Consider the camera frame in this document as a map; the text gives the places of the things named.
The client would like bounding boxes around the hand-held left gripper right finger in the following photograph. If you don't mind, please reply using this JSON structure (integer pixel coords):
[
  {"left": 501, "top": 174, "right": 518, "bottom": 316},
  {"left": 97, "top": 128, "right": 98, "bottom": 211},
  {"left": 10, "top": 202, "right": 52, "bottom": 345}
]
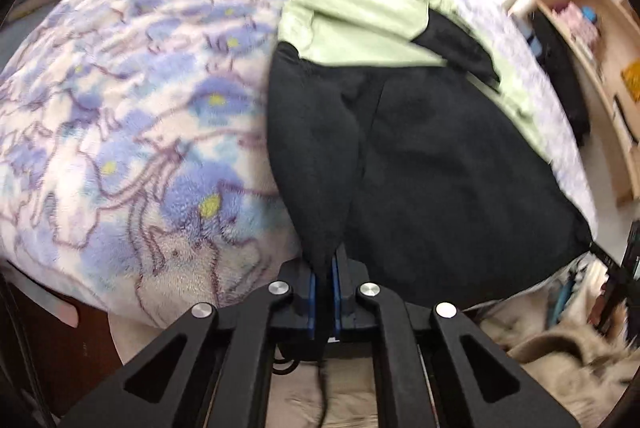
[{"left": 330, "top": 248, "right": 582, "bottom": 428}]

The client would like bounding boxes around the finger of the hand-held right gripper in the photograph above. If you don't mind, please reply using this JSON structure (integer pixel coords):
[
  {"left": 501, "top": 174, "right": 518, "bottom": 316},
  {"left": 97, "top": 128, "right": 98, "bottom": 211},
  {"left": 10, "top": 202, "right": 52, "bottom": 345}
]
[{"left": 589, "top": 239, "right": 627, "bottom": 282}]

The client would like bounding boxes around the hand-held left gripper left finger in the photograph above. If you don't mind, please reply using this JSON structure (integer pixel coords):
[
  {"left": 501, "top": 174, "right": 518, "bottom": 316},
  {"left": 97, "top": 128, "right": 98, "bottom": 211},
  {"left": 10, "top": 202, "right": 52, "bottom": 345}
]
[{"left": 59, "top": 259, "right": 321, "bottom": 428}]

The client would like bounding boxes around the green and black hooded jacket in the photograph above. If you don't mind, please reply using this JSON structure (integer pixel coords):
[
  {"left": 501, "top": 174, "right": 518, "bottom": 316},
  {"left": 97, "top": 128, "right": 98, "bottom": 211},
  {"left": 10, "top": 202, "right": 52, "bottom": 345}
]
[{"left": 267, "top": 0, "right": 596, "bottom": 309}]

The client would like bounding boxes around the cream fluffy cloth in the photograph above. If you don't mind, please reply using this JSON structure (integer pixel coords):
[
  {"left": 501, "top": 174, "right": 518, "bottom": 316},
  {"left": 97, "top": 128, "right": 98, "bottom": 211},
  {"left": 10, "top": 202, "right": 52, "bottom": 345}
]
[{"left": 480, "top": 298, "right": 640, "bottom": 428}]

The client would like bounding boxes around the black flat bar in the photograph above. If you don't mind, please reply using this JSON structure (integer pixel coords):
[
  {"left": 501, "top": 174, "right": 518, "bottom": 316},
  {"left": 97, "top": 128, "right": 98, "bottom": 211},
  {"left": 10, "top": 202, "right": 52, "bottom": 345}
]
[{"left": 614, "top": 96, "right": 632, "bottom": 134}]

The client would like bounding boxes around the yellow cloth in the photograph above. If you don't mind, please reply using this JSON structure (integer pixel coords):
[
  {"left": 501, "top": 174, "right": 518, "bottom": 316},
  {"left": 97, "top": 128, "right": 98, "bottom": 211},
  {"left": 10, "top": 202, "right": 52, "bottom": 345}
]
[{"left": 620, "top": 61, "right": 640, "bottom": 96}]

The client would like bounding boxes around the wooden shelf unit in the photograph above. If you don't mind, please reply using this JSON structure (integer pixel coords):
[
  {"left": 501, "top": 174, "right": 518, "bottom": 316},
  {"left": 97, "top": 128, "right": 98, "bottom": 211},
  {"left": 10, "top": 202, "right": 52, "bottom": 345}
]
[{"left": 505, "top": 0, "right": 640, "bottom": 209}]

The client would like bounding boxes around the long black bag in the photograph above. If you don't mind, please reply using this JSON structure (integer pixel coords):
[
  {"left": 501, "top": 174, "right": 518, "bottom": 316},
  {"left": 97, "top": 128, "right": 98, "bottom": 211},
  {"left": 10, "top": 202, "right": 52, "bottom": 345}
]
[{"left": 527, "top": 8, "right": 591, "bottom": 149}]

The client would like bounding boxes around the stack of pink boxes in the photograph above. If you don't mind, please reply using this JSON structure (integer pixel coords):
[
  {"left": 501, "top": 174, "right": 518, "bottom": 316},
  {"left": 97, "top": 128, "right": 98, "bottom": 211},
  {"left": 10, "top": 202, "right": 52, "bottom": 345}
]
[{"left": 560, "top": 3, "right": 601, "bottom": 54}]

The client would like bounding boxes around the purple printed fleece blanket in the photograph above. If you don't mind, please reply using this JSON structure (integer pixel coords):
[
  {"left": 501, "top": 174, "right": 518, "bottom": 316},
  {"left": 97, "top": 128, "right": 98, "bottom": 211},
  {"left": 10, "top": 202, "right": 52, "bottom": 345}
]
[{"left": 0, "top": 0, "right": 598, "bottom": 334}]

